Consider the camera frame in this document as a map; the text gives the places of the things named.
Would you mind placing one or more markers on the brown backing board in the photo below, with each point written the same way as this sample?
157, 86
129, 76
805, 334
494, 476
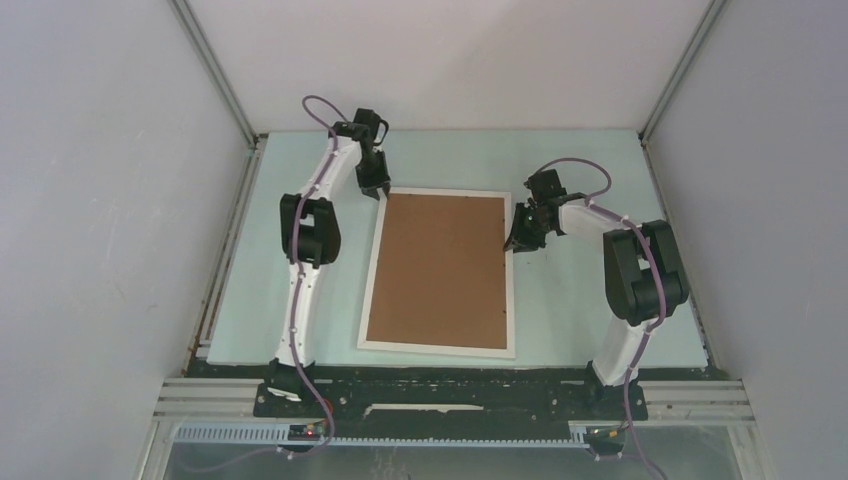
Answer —
437, 272

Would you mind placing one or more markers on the aluminium corner rail right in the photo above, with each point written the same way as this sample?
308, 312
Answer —
698, 39

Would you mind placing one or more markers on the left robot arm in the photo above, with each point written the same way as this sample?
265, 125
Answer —
310, 232

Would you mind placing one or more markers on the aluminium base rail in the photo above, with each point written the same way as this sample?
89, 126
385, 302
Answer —
227, 405

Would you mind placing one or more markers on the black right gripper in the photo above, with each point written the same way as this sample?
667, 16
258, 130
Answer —
517, 247

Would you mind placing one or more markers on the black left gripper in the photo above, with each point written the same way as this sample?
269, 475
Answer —
369, 186

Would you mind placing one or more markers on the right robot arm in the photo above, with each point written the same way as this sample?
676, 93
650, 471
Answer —
643, 273

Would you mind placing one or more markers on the white picture frame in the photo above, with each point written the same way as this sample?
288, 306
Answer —
364, 298

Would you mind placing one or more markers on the aluminium corner rail left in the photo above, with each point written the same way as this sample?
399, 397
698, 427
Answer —
191, 25

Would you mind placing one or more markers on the aluminium corner rail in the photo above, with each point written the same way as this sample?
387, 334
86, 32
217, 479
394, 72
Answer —
698, 39
191, 25

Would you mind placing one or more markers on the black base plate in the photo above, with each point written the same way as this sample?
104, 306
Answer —
454, 404

